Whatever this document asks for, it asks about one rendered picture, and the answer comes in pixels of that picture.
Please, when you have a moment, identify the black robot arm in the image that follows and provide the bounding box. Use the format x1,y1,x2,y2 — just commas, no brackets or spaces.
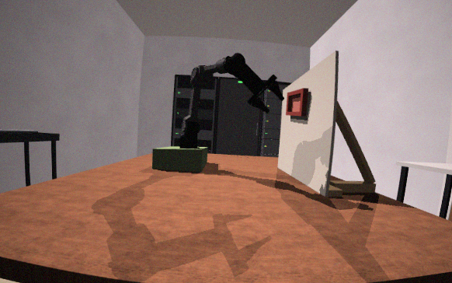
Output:
180,53,256,148

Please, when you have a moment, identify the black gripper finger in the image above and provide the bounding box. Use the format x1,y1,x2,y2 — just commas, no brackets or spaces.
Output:
252,98,269,113
268,81,284,101

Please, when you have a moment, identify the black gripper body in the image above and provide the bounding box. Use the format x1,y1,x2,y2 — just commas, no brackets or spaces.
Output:
246,74,277,105

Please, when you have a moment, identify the beige board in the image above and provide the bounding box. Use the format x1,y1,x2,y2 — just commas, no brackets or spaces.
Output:
277,51,339,197

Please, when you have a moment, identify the dark brown wooden support brace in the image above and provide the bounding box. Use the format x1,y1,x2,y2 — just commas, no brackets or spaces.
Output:
328,101,376,197

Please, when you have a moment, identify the red rectangular frame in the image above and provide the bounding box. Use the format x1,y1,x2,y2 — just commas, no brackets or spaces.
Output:
286,88,308,116

